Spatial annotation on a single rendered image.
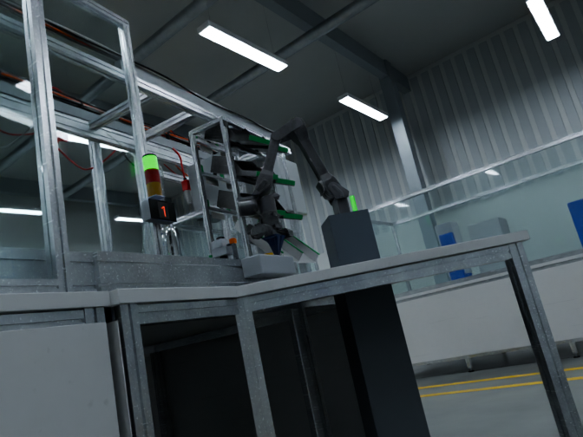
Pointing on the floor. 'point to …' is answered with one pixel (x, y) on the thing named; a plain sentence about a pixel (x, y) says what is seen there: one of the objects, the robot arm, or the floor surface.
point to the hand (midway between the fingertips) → (275, 246)
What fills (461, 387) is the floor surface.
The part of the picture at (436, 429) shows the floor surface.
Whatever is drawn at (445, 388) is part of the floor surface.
